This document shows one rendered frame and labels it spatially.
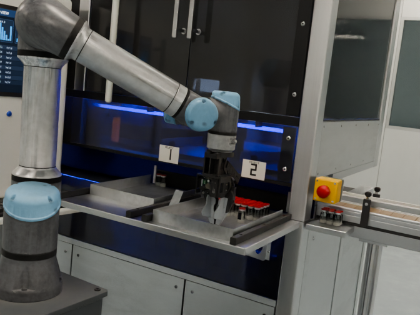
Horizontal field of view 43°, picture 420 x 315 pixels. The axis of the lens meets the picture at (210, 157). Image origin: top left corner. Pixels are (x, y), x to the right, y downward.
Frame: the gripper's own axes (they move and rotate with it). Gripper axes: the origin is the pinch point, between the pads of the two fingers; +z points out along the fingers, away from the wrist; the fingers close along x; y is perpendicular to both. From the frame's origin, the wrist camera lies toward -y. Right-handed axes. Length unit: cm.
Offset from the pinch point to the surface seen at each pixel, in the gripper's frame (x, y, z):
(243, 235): 8.2, -0.3, 1.8
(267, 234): 9.8, -13.3, 3.7
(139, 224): -22.6, 3.9, 4.6
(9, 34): -89, -3, -47
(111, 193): -44.6, -10.1, 1.8
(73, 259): -83, -36, 41
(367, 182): -66, -496, 57
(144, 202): -31.4, -10.1, 2.2
